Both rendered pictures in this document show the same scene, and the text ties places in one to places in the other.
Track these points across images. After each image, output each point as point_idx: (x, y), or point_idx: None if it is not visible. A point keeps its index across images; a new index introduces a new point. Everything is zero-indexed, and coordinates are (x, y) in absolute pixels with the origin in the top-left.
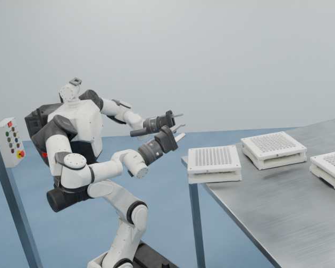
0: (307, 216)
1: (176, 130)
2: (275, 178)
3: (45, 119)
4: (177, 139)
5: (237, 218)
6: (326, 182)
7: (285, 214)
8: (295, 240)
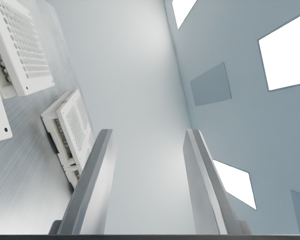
0: (54, 220)
1: (190, 196)
2: (17, 133)
3: None
4: (103, 215)
5: None
6: (52, 142)
7: (42, 230)
8: None
